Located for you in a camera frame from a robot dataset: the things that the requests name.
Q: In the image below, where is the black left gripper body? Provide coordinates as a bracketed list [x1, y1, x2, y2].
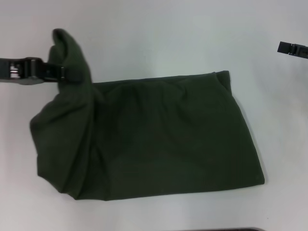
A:
[0, 56, 46, 86]

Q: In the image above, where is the dark green FREE t-shirt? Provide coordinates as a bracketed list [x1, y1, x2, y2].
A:
[29, 28, 266, 201]

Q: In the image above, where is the dark rounded panel edge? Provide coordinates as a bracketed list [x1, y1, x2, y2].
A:
[190, 226, 265, 231]

